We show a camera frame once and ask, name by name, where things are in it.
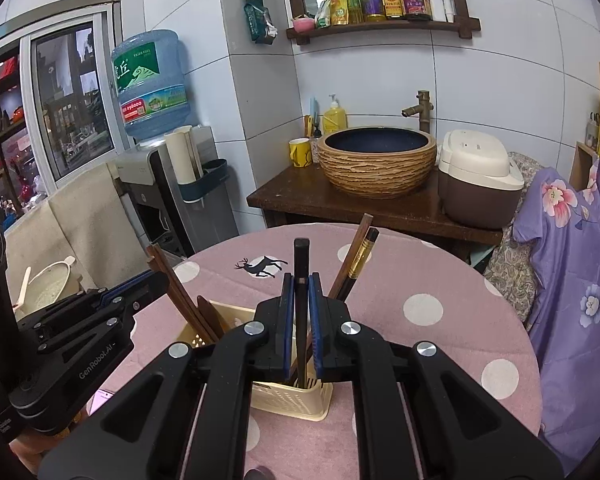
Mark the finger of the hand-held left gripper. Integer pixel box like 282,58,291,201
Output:
35,272,170,356
15,271,153,329

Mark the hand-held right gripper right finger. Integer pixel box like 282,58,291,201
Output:
307,272,565,480

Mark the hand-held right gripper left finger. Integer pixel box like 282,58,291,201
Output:
39,272,296,480

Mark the brown wooden chopstick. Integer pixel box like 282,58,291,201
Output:
145,257,213,346
150,244,221,343
327,213,374,301

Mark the cream plastic utensil basket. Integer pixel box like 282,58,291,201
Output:
174,301,334,422

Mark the black chopstick gold band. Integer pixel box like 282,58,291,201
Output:
293,239,311,388
337,227,380,306

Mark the cream cloth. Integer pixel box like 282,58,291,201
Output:
2,162,151,321

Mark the white colander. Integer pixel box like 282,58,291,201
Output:
12,255,78,313

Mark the grey water dispenser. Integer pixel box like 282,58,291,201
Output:
115,125,241,261

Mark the blue and white holder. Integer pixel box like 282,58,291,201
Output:
177,158,229,204

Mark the pink polka dot tablecloth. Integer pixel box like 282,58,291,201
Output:
87,223,543,480

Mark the dark wooden counter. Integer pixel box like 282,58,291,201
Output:
246,160,505,263

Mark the striped ceramic basin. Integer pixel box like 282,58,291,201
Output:
316,126,438,199

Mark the yellow mug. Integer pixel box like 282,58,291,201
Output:
288,137,312,167

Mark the grey paisley cloth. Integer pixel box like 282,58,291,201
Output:
482,152,546,331

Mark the yellow soap dispenser bottle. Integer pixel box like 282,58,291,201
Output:
321,93,349,135

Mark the white and brown rice cooker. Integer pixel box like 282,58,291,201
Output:
437,129,525,228

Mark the blue water jug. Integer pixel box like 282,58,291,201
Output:
111,29,191,142

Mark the brass faucet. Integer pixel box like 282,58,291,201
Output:
401,90,435,133

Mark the purple floral cloth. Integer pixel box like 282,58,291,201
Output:
512,157,600,476

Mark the green hanging packet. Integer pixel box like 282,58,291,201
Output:
243,0,278,45

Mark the wooden box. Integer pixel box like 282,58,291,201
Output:
569,141,600,193

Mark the dark wooden mirror shelf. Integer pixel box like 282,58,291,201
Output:
280,0,481,45

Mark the yellow packet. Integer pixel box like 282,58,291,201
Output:
327,0,350,27

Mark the metal frame window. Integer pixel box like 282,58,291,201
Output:
0,2,121,221

